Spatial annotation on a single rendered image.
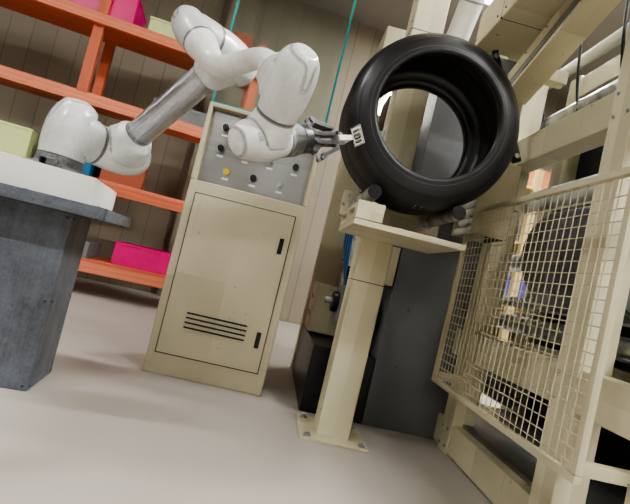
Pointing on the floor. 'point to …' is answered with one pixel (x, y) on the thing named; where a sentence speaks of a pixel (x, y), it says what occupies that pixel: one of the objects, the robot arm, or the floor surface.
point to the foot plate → (329, 436)
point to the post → (372, 255)
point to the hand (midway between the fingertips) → (342, 139)
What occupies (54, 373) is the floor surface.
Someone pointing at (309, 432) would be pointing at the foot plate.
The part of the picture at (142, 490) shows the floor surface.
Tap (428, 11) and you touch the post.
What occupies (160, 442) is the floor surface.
